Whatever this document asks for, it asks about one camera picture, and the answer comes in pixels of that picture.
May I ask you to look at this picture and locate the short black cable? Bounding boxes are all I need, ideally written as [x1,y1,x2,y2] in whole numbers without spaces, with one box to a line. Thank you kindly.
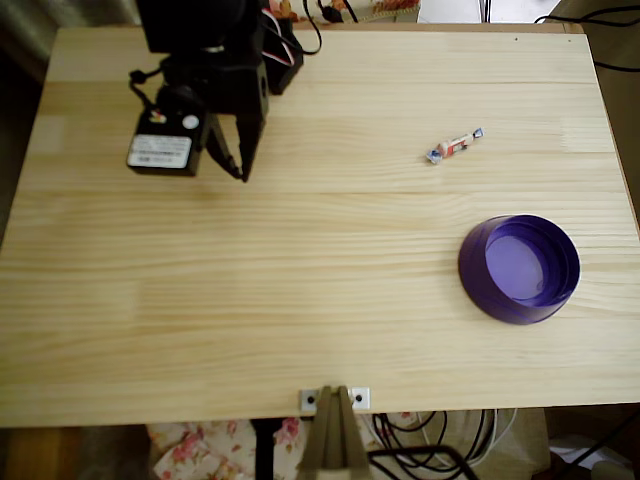
[592,57,640,74]

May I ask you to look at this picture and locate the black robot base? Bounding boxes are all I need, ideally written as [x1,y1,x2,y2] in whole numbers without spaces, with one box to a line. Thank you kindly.
[264,14,306,97]

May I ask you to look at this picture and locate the black power cable with plug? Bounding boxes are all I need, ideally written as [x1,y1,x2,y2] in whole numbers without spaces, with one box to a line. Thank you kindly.
[301,0,359,56]

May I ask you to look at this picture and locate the long black cable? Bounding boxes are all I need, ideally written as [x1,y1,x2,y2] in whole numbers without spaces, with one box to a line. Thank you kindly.
[533,3,640,29]

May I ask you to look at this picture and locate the black cable bundle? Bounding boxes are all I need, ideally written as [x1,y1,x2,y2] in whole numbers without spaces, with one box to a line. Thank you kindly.
[370,409,496,471]

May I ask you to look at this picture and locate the floral pink cloth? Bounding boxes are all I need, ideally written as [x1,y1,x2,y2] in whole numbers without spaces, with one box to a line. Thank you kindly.
[146,412,384,480]

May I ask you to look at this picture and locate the patterned fabric with trim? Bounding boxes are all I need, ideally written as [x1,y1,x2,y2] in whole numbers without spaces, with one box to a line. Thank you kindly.
[267,0,422,24]

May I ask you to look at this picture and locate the black table leg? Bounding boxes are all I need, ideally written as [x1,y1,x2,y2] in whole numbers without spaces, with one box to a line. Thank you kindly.
[249,418,277,480]

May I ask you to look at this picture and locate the purple round bowl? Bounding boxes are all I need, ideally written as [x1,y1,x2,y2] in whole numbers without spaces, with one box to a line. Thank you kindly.
[457,213,582,327]

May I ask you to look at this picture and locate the silver metal bracket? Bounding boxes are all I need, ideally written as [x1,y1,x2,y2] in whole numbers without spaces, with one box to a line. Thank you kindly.
[298,386,372,412]

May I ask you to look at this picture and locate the metal table clamp bracket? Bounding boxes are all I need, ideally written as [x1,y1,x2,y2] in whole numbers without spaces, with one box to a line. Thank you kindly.
[298,384,372,480]

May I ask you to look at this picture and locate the white cable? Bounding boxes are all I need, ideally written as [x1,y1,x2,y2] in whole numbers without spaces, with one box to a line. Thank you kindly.
[467,408,519,467]

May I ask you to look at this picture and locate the red white servo wires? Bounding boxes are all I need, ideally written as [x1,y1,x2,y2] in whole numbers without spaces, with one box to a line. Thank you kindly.
[258,4,301,69]

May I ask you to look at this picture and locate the candy white red blue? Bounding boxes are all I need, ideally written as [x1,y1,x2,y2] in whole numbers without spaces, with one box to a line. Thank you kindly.
[425,126,487,166]

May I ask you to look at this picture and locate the black camera box white label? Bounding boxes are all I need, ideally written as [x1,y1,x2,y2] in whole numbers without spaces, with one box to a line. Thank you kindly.
[125,87,209,178]

